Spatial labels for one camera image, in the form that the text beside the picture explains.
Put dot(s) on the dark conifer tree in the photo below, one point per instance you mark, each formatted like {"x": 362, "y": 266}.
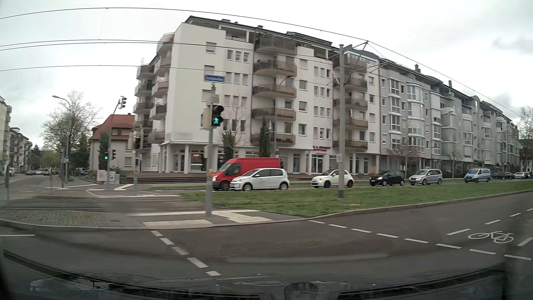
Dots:
{"x": 264, "y": 139}
{"x": 103, "y": 156}
{"x": 228, "y": 146}

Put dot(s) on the red van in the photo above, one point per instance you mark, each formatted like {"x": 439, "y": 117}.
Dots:
{"x": 245, "y": 168}

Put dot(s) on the white small car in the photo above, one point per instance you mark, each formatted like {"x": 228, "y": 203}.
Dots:
{"x": 332, "y": 178}
{"x": 261, "y": 179}

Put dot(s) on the large white apartment building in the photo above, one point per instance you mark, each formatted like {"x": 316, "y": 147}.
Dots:
{"x": 291, "y": 104}

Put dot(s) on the traffic light with street sign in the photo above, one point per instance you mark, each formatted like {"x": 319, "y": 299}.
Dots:
{"x": 210, "y": 166}

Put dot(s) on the grey overhead line mast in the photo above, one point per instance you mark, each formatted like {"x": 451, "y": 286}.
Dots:
{"x": 342, "y": 125}

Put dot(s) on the grass tram track strip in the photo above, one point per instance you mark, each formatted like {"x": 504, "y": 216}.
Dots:
{"x": 333, "y": 199}

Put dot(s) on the grey asphalt road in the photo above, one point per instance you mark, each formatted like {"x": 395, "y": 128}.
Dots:
{"x": 291, "y": 246}

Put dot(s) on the stone steps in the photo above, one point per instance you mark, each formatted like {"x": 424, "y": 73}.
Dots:
{"x": 166, "y": 178}

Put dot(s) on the black car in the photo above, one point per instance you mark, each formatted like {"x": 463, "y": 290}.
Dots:
{"x": 387, "y": 178}

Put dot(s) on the road markings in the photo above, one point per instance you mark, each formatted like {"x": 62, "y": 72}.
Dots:
{"x": 196, "y": 262}

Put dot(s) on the car's own bonnet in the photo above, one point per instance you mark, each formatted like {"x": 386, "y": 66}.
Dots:
{"x": 266, "y": 287}

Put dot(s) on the small bare tree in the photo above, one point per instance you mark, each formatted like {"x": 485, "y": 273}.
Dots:
{"x": 404, "y": 156}

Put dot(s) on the far asphalt road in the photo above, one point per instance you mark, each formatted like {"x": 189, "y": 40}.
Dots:
{"x": 125, "y": 188}

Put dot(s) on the house with red roof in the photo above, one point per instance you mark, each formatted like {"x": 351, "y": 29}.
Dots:
{"x": 118, "y": 141}

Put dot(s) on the silver car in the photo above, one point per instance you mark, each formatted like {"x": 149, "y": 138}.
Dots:
{"x": 425, "y": 177}

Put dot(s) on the white street cabinet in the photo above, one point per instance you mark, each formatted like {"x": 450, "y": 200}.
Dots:
{"x": 106, "y": 176}

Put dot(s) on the paved traffic island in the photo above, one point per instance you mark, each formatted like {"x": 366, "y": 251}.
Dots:
{"x": 83, "y": 216}

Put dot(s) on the blue and silver van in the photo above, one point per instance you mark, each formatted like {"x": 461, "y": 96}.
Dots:
{"x": 478, "y": 175}

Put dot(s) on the row of parked cars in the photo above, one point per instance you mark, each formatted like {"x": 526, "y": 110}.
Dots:
{"x": 39, "y": 171}

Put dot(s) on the row of buildings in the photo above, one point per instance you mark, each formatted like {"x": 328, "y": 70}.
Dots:
{"x": 12, "y": 146}

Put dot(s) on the street lamp post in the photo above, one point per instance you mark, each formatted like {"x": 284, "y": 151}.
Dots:
{"x": 67, "y": 141}

